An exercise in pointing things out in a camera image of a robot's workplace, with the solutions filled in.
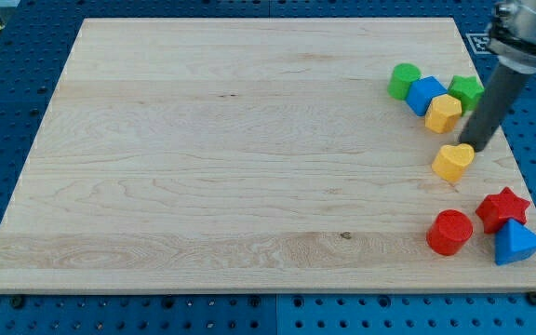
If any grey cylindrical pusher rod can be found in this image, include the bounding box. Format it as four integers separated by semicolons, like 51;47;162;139
458;62;532;153

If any yellow heart block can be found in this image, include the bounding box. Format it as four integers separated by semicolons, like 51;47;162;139
431;143;476;182

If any green star block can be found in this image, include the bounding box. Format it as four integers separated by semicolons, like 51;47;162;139
448;75;484;114

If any white fiducial marker tag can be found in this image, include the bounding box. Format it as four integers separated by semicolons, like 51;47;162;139
466;33;490;55

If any yellow hexagon block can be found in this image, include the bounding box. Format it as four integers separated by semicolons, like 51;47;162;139
424;94;462;134

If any blue cube block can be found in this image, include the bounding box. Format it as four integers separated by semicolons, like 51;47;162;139
406;76;448;116

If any green cylinder block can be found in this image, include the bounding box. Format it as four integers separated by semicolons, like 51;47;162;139
387;62;422;101

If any red star block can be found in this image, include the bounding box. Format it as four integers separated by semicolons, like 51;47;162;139
476;187;531;234

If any red cylinder block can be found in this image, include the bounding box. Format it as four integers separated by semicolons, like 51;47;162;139
426;209;474;256

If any blue triangle block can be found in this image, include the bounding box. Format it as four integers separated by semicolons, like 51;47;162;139
494;219;536;265

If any light wooden board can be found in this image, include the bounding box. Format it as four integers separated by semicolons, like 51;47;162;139
0;18;536;295

